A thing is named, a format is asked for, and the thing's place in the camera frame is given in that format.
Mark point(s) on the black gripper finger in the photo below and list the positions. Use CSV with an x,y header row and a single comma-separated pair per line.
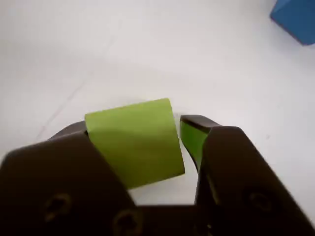
x,y
54,177
241,172

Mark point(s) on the green cube block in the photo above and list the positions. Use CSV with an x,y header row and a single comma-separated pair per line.
x,y
135,142

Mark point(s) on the blue cube block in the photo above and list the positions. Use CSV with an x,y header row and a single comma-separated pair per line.
x,y
297,19

